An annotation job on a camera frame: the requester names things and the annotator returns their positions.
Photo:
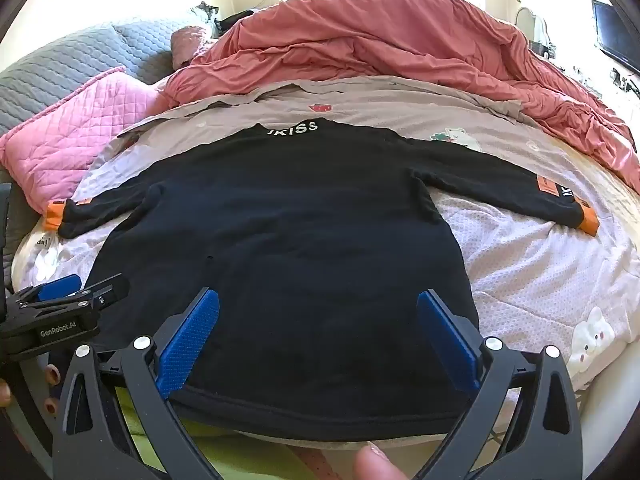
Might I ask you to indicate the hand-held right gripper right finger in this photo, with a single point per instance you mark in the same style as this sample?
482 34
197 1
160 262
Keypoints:
447 340

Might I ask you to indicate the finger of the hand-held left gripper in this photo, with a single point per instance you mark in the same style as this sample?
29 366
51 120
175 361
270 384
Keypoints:
60 285
107 290

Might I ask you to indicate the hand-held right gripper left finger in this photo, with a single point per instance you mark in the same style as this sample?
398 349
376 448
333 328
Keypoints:
192 340

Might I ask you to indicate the black sweater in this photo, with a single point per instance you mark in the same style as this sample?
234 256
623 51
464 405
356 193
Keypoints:
300 240

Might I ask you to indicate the person's left hand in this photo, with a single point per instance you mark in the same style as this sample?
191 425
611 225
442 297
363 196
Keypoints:
4 394

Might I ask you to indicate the person's right hand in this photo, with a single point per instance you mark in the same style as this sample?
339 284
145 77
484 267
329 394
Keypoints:
375 465

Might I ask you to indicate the printed blanket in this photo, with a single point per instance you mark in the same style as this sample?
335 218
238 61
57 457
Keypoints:
525 270

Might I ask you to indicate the pink quilted pillow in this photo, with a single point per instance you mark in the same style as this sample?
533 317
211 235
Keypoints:
75 130

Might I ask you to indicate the yellow bed sheet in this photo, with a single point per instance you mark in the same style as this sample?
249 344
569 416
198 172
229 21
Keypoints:
620 210

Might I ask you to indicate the grey quilted pillow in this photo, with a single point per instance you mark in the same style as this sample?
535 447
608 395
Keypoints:
60 55

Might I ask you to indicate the small mauve pillow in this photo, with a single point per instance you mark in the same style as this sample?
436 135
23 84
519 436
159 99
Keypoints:
190 42

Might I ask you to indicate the dark cloth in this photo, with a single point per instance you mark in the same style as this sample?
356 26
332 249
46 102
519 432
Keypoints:
232 20

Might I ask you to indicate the salmon duvet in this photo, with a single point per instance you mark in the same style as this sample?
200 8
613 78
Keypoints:
400 35

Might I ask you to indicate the white mirror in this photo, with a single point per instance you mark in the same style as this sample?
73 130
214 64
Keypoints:
525 22

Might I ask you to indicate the black television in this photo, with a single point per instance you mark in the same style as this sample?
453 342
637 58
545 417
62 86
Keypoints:
615 35

